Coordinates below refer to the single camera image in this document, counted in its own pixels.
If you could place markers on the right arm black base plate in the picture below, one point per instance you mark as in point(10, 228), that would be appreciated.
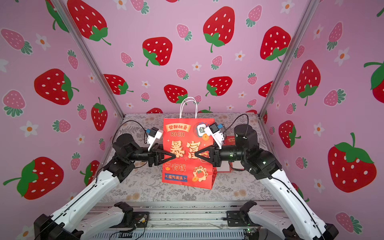
point(238, 219)

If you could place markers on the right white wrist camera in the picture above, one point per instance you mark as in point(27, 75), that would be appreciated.
point(215, 131)

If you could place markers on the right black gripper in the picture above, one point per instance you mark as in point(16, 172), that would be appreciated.
point(216, 154)

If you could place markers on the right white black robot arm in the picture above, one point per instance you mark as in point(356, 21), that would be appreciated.
point(302, 223)

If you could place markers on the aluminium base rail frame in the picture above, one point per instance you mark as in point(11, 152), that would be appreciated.
point(181, 215)

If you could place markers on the red paper bag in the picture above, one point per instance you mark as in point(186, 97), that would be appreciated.
point(183, 137)
point(230, 141)

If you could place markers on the left aluminium frame post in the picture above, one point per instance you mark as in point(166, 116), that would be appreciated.
point(78, 38)

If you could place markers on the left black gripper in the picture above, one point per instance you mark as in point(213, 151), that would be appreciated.
point(153, 156)

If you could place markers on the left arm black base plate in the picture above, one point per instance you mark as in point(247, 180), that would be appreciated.
point(133, 218)

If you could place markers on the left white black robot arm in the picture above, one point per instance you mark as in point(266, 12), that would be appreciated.
point(68, 223)

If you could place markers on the aluminium frame post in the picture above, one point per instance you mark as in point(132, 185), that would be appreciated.
point(301, 29)
point(78, 38)

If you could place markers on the right aluminium frame post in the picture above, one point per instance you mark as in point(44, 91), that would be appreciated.
point(301, 29)

